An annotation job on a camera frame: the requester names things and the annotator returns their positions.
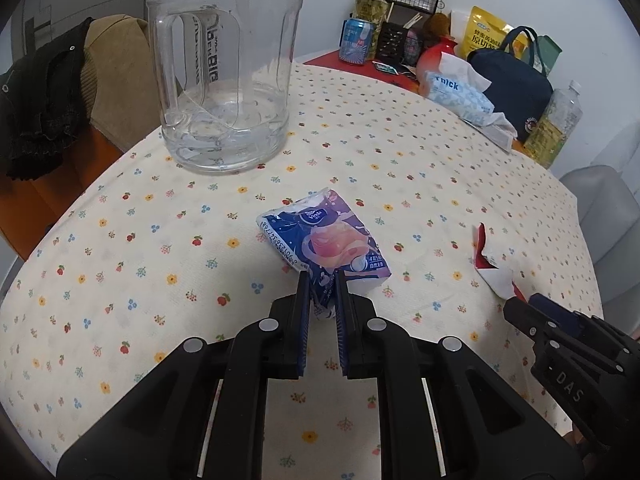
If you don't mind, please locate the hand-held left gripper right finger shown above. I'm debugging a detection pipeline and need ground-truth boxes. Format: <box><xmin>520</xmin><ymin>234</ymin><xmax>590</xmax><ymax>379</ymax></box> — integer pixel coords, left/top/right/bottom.
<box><xmin>334</xmin><ymin>269</ymin><xmax>586</xmax><ymax>480</ymax></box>

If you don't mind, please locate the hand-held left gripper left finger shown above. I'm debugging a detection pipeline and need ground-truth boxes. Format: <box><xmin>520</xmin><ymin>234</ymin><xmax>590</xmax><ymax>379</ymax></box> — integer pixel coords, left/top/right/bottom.
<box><xmin>56</xmin><ymin>271</ymin><xmax>313</xmax><ymax>480</ymax></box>

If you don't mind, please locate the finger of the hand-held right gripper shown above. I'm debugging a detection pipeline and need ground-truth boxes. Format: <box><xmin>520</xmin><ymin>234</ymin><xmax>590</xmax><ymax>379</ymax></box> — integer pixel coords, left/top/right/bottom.
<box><xmin>528</xmin><ymin>293</ymin><xmax>607</xmax><ymax>337</ymax></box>
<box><xmin>503</xmin><ymin>297</ymin><xmax>557</xmax><ymax>342</ymax></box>

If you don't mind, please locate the red and white wrapper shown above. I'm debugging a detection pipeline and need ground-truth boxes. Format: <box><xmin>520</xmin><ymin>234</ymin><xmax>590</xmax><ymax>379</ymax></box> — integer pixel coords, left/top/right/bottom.
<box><xmin>472</xmin><ymin>222</ymin><xmax>527</xmax><ymax>304</ymax></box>

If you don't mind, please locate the blue tissue packet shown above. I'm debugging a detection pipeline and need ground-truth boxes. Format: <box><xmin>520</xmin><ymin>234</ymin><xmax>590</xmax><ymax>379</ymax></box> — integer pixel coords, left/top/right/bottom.
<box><xmin>255</xmin><ymin>188</ymin><xmax>392</xmax><ymax>322</ymax></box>

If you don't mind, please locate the grey chair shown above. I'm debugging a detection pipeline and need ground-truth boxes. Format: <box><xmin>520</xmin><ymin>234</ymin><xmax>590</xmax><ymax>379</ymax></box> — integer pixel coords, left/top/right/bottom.
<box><xmin>558</xmin><ymin>125</ymin><xmax>640</xmax><ymax>307</ymax></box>

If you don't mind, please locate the clear bottle with yellow drink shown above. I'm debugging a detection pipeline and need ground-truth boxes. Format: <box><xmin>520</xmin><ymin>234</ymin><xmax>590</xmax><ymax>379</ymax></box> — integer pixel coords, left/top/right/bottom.
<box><xmin>523</xmin><ymin>79</ymin><xmax>585</xmax><ymax>170</ymax></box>

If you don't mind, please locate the navy lunch bag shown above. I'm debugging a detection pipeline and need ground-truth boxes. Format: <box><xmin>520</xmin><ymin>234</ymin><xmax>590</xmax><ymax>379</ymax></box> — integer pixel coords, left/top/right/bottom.
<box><xmin>467</xmin><ymin>25</ymin><xmax>555</xmax><ymax>144</ymax></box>

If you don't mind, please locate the blue and white tissue box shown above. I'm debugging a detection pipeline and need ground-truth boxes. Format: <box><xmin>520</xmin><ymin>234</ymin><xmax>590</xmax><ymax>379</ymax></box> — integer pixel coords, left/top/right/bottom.
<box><xmin>424</xmin><ymin>54</ymin><xmax>519</xmax><ymax>137</ymax></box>

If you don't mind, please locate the green carton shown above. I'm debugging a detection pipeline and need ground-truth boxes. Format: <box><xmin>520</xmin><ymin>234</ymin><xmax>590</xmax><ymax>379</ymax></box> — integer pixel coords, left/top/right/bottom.
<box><xmin>535</xmin><ymin>35</ymin><xmax>564</xmax><ymax>79</ymax></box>

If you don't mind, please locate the large clear water jug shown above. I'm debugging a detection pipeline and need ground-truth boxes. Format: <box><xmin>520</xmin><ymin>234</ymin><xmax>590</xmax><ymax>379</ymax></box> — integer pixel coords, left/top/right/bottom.
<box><xmin>144</xmin><ymin>0</ymin><xmax>309</xmax><ymax>176</ymax></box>

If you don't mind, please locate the red jar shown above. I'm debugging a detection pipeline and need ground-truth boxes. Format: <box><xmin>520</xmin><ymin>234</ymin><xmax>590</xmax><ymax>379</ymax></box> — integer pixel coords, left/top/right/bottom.
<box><xmin>415</xmin><ymin>37</ymin><xmax>459</xmax><ymax>94</ymax></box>

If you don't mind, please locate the blue drink can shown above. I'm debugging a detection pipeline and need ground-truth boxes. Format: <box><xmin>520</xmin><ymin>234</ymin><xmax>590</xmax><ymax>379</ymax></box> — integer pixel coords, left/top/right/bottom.
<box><xmin>339</xmin><ymin>17</ymin><xmax>377</xmax><ymax>65</ymax></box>

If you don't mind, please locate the black pen holder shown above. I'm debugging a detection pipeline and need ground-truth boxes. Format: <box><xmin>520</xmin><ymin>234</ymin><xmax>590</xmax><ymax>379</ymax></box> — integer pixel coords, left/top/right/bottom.
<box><xmin>375</xmin><ymin>20</ymin><xmax>409</xmax><ymax>65</ymax></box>

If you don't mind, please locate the yellow snack bag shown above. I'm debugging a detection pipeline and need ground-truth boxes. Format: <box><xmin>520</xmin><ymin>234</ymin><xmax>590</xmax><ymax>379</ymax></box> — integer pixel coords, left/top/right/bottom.
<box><xmin>454</xmin><ymin>6</ymin><xmax>532</xmax><ymax>62</ymax></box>

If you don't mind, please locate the patterned pouch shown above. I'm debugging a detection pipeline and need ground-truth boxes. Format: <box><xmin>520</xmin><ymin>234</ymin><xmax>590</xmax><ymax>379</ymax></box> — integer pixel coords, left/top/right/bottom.
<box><xmin>404</xmin><ymin>29</ymin><xmax>424</xmax><ymax>66</ymax></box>

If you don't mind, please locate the brown plush toy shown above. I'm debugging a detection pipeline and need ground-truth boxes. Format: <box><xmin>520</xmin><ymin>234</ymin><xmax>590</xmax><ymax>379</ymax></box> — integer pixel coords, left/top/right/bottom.
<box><xmin>424</xmin><ymin>12</ymin><xmax>454</xmax><ymax>52</ymax></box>

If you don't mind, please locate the yellow tea bottle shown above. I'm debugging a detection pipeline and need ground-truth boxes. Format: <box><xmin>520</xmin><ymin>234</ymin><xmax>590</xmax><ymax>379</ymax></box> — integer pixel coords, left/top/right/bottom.
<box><xmin>354</xmin><ymin>0</ymin><xmax>391</xmax><ymax>61</ymax></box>

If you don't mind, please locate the black garment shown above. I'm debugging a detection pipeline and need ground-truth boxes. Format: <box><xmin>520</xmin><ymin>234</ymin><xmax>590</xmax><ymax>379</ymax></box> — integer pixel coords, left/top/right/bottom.
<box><xmin>0</xmin><ymin>17</ymin><xmax>94</xmax><ymax>181</ymax></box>

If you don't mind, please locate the grey door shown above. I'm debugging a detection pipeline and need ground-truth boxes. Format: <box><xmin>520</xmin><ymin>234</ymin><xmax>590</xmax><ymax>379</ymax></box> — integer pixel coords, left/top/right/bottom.
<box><xmin>0</xmin><ymin>0</ymin><xmax>153</xmax><ymax>78</ymax></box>

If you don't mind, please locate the tan corduroy cloth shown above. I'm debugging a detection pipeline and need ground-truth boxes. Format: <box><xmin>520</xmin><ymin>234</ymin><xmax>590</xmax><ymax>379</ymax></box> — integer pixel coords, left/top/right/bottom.
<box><xmin>82</xmin><ymin>14</ymin><xmax>167</xmax><ymax>154</ymax></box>

